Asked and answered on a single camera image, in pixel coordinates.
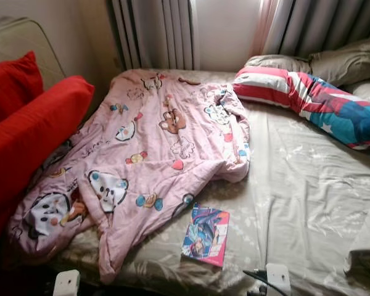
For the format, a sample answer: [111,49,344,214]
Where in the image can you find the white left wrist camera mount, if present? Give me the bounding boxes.
[53,269,80,296]

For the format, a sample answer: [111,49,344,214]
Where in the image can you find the bed with beige floral sheet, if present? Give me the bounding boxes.
[6,67,370,296]

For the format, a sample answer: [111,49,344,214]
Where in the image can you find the red white blue bolster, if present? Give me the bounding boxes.
[232,67,370,150]

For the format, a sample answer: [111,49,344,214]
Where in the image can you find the colourful anime book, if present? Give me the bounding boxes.
[181,203,230,268]

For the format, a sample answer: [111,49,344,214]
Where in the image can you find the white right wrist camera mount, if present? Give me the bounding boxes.
[265,263,292,296]

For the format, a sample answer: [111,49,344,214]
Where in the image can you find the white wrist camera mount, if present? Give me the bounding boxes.
[53,269,80,296]
[265,263,292,296]

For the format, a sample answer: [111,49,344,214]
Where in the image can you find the pink cartoon print quilt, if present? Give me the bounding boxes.
[7,69,251,284]

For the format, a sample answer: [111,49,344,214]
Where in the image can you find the red sofa cushion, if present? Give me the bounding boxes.
[0,51,44,130]
[0,75,95,247]

